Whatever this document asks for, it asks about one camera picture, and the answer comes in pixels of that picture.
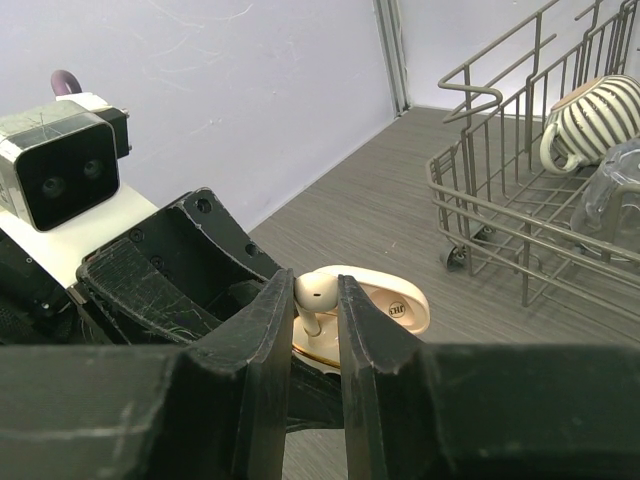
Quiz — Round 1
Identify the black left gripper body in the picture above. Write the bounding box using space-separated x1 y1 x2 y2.
0 187 281 347

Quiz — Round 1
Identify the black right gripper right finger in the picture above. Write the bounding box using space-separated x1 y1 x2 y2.
338 276 639 479

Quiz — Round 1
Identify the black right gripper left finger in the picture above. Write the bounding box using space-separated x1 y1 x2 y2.
1 270 293 479

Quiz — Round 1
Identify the pink white earbud case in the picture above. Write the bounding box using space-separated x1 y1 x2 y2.
292 265 430 375

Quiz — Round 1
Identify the pink white earbud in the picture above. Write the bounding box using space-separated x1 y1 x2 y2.
294 272 338 337

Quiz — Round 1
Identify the clear drinking glass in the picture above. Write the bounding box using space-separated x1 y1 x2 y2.
570 138 639 253

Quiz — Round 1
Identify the striped beige mug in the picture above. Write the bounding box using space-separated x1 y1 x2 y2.
539 74 639 175

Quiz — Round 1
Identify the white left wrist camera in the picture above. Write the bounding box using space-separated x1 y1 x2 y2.
1 93 158 289

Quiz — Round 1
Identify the metal wire dish rack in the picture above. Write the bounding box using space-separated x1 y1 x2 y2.
426 1 639 320

